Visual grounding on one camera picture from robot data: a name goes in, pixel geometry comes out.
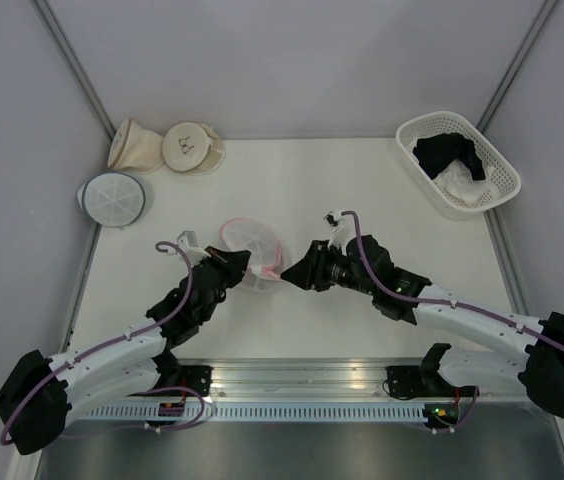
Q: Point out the white slotted cable duct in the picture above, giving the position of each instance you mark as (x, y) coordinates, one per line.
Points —
(409, 412)

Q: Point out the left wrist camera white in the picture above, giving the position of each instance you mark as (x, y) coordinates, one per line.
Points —
(188, 244)

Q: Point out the left aluminium frame post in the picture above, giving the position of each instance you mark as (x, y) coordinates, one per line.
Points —
(63, 45)

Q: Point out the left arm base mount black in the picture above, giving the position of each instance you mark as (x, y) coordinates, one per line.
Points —
(195, 377)

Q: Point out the pink-trimmed mesh laundry bag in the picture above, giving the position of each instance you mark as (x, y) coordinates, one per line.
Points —
(267, 257)

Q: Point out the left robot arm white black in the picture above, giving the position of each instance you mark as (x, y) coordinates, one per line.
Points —
(43, 395)

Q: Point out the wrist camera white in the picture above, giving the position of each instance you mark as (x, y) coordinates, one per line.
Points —
(341, 226)
(188, 244)

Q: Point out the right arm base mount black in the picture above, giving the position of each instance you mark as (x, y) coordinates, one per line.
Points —
(406, 382)

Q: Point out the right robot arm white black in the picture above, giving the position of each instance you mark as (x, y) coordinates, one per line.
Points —
(522, 354)

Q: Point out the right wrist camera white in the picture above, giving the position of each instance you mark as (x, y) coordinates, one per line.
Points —
(341, 226)

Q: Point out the aluminium mounting rail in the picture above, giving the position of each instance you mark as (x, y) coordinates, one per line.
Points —
(287, 377)

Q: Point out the grey-trimmed mesh laundry bag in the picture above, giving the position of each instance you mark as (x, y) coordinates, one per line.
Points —
(115, 199)

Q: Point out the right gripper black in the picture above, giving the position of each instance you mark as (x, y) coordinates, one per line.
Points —
(309, 272)

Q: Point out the right aluminium frame post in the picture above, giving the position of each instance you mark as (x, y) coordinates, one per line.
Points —
(523, 52)

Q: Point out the aluminium frame post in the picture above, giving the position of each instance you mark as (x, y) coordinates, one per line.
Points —
(523, 52)
(63, 45)

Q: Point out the black garment in basket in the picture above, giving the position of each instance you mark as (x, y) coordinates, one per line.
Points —
(436, 153)

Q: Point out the white garment in basket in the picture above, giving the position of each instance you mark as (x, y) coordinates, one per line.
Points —
(456, 180)

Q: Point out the white perforated plastic basket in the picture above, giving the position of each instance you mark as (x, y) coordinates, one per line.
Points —
(505, 177)

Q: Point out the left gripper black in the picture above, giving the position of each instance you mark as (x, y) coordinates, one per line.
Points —
(233, 262)

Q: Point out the beige laundry bag bra logo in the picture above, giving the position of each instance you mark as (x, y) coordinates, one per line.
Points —
(193, 149)

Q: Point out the beige laundry bag left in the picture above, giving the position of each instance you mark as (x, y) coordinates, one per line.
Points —
(135, 149)

